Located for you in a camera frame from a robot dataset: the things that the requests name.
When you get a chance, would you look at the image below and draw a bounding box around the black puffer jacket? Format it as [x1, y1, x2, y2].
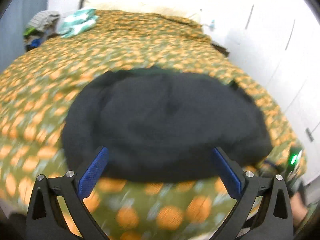
[61, 66, 273, 183]

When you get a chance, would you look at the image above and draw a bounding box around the camouflage right sleeve forearm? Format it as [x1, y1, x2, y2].
[298, 202, 319, 236]

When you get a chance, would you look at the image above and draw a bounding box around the grey striped clothes pile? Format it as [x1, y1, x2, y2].
[23, 10, 60, 51]

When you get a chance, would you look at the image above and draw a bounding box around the person's right hand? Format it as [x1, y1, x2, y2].
[290, 192, 308, 227]

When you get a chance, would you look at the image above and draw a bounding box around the green orange floral bedspread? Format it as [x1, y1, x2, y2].
[1, 10, 299, 239]

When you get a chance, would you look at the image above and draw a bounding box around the white wardrobe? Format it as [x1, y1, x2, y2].
[225, 0, 319, 183]

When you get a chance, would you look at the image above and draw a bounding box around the dark wooden nightstand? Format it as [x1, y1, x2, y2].
[211, 41, 229, 57]

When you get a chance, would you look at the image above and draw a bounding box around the teal white folded cloth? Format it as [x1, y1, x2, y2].
[57, 8, 99, 38]

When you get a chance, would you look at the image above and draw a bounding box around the cream headboard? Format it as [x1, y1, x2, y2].
[84, 0, 203, 21]

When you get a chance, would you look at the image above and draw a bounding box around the blue grey curtain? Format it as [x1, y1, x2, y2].
[1, 0, 47, 71]

